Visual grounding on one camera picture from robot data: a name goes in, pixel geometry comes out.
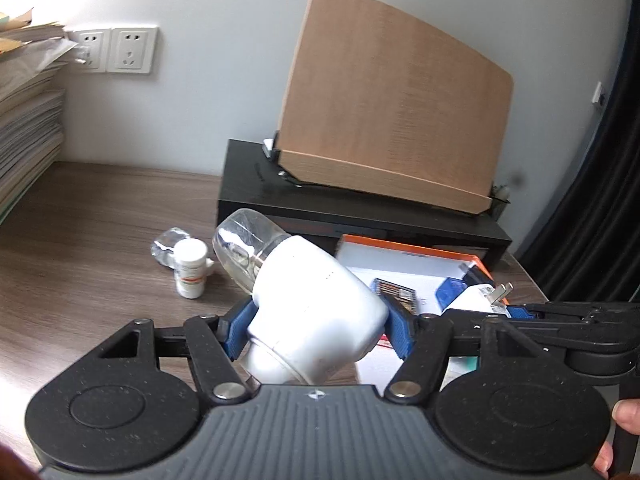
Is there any wooden book stand board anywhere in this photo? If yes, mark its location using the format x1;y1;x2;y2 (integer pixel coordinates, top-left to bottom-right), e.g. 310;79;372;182
274;0;516;217

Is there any black monitor stand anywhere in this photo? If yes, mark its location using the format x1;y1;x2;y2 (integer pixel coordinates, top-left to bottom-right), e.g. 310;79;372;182
217;139;513;266

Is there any white charger plug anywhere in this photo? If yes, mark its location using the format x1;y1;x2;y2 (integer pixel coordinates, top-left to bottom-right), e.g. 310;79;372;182
447;282;515;318

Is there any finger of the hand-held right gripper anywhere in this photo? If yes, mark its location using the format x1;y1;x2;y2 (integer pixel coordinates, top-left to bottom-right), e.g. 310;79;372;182
444;311;627;357
510;302;640;328

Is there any dark curtain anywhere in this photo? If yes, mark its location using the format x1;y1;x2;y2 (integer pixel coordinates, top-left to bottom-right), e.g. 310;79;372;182
515;0;640;306

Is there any white plug-in mosquito repeller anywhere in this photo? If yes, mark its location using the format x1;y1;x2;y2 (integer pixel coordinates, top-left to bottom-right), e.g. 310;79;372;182
151;228;217;277
212;208;391;386

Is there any stack of books and papers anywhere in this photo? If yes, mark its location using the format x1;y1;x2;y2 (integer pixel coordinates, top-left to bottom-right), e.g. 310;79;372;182
0;10;78;223

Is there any white wall socket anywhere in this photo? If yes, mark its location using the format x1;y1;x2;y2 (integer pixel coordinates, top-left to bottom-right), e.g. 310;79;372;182
108;26;159;75
67;28;112;73

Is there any person's right hand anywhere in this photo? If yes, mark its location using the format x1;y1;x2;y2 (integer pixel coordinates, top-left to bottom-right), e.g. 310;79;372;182
594;399;640;480

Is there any orange and white cardboard box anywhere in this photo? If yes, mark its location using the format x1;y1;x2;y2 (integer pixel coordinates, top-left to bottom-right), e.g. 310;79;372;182
334;234;512;387

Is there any black mesh pen holder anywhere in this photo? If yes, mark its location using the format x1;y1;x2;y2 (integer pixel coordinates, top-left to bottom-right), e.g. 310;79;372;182
490;185;512;220

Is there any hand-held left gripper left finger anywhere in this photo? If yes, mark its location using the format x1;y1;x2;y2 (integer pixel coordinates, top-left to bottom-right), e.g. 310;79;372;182
97;297;258;405

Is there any blue plastic box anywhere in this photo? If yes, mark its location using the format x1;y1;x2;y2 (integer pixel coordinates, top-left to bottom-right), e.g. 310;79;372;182
436;278;468;313

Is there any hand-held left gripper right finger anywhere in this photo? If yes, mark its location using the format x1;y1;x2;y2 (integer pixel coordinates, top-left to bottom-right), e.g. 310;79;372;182
382;297;545;406

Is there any white pill bottle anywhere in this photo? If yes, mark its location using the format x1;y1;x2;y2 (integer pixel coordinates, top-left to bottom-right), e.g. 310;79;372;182
172;239;208;300

